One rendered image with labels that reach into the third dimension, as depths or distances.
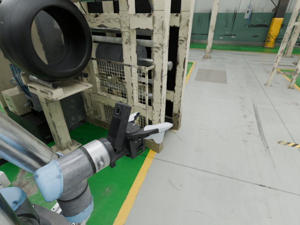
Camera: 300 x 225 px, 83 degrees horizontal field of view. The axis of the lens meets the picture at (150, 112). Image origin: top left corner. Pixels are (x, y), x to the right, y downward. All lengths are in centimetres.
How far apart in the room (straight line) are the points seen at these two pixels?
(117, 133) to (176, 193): 126
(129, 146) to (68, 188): 17
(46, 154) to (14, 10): 99
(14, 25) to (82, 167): 105
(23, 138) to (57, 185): 14
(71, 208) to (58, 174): 11
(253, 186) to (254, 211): 25
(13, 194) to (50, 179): 21
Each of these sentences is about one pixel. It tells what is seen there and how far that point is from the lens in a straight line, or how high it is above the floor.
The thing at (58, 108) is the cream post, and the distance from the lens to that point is 194.
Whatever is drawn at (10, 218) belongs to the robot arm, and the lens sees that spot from 44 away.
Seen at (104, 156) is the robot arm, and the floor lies 106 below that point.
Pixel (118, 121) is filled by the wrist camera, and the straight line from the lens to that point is 45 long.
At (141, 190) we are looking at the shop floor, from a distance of 165.
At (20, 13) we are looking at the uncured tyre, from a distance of 133.
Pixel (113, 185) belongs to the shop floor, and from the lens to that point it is 171.
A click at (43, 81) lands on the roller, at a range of 152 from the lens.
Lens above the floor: 136
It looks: 30 degrees down
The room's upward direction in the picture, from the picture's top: straight up
